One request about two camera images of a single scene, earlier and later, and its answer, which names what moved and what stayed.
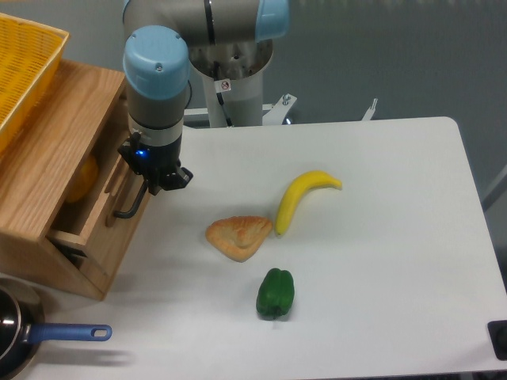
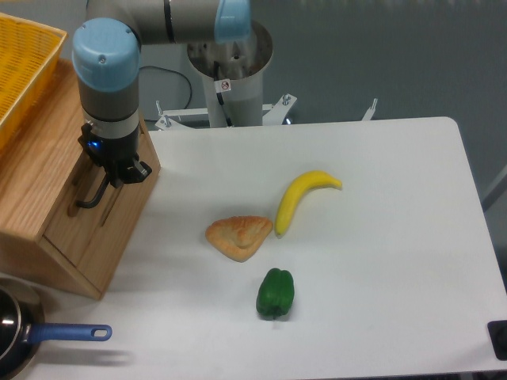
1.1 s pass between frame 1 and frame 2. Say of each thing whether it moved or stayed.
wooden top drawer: moved
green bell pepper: stayed
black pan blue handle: stayed
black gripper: moved
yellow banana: stayed
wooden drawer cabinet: stayed
